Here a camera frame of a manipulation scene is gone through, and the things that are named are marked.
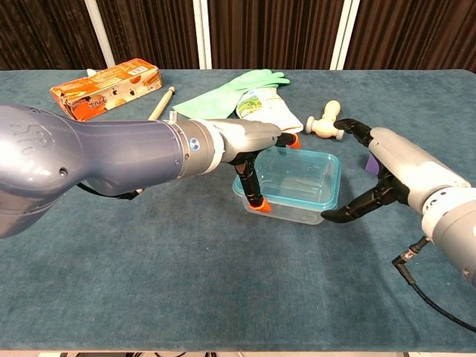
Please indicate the right silver robot hand black fingers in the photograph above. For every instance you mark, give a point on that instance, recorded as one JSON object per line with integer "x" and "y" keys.
{"x": 405, "y": 163}

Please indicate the left silver robot hand orange fingertips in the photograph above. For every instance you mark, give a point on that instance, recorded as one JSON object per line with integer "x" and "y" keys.
{"x": 249, "y": 137}

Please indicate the blue container lid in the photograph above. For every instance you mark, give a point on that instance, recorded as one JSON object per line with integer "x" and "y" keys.
{"x": 297, "y": 175}

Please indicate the clear teal-rimmed plastic container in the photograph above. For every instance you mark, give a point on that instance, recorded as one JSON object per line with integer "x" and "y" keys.
{"x": 294, "y": 215}

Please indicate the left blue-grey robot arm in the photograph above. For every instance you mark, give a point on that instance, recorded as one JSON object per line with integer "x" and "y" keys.
{"x": 104, "y": 152}

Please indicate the purple cube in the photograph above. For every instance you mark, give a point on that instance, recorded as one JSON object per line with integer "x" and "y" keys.
{"x": 372, "y": 165}

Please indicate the white snack bag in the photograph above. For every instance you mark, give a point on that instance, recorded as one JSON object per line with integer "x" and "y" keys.
{"x": 275, "y": 109}

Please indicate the green rubber glove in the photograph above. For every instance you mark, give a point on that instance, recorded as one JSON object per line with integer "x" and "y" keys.
{"x": 223, "y": 96}

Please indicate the wooden roller massager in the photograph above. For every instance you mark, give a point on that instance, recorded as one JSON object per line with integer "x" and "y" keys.
{"x": 325, "y": 126}

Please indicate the wooden stick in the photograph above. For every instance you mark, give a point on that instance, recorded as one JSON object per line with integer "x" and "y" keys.
{"x": 161, "y": 104}

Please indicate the blue table cloth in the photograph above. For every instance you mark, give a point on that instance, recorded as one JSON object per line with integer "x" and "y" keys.
{"x": 223, "y": 279}

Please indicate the orange cardboard carton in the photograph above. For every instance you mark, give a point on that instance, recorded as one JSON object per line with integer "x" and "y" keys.
{"x": 104, "y": 87}

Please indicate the small white item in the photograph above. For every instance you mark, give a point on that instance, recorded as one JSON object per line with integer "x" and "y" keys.
{"x": 91, "y": 72}

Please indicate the white partition post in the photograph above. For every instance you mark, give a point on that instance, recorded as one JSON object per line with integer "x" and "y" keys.
{"x": 202, "y": 33}
{"x": 344, "y": 33}
{"x": 100, "y": 33}

